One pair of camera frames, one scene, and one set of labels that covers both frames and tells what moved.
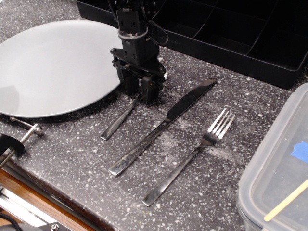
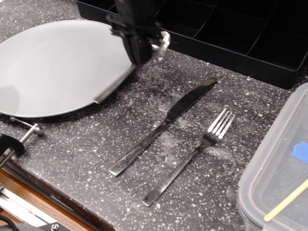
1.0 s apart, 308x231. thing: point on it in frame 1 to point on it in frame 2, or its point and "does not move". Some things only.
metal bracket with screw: (54, 226) does not move
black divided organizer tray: (265, 40) does not move
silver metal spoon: (122, 120) to (159, 46)
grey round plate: (57, 67) does not move
